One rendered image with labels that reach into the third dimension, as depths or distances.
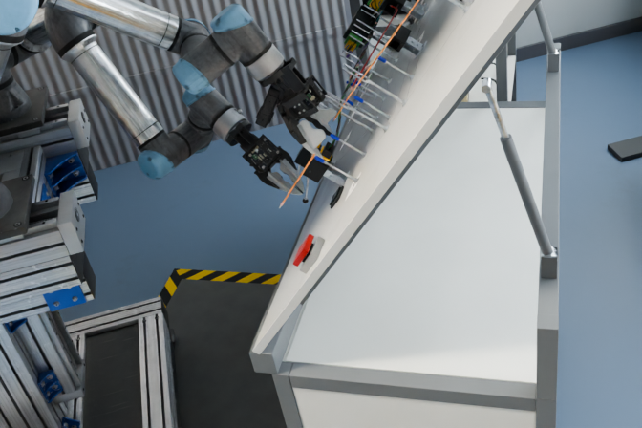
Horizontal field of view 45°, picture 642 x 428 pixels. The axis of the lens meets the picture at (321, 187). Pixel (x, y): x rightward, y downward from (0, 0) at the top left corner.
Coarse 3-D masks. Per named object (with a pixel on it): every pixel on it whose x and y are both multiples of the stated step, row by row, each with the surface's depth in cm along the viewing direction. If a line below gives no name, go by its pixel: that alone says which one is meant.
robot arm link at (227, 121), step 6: (234, 108) 182; (228, 114) 179; (234, 114) 180; (240, 114) 181; (222, 120) 179; (228, 120) 179; (234, 120) 179; (240, 120) 180; (216, 126) 180; (222, 126) 179; (228, 126) 179; (234, 126) 179; (216, 132) 181; (222, 132) 180; (228, 132) 179; (222, 138) 181
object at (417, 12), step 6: (384, 0) 197; (390, 0) 200; (396, 0) 196; (402, 0) 197; (384, 6) 198; (390, 6) 201; (396, 6) 200; (402, 6) 196; (408, 6) 199; (390, 12) 199; (396, 12) 198; (408, 12) 200; (414, 12) 201; (420, 12) 199; (420, 18) 200
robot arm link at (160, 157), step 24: (48, 24) 174; (72, 24) 173; (72, 48) 173; (96, 48) 177; (96, 72) 175; (120, 96) 177; (120, 120) 178; (144, 120) 179; (144, 144) 179; (168, 144) 181; (144, 168) 181; (168, 168) 180
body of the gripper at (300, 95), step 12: (288, 60) 159; (276, 72) 156; (288, 72) 156; (264, 84) 158; (276, 84) 160; (288, 84) 159; (300, 84) 158; (312, 84) 161; (288, 96) 161; (300, 96) 157; (312, 96) 161; (324, 96) 163; (288, 108) 160; (300, 108) 161; (312, 108) 159
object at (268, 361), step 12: (336, 144) 231; (300, 228) 200; (288, 264) 189; (276, 288) 183; (288, 324) 176; (276, 336) 170; (288, 336) 176; (252, 348) 168; (276, 348) 168; (252, 360) 169; (264, 360) 168; (276, 360) 169; (264, 372) 170; (276, 372) 169
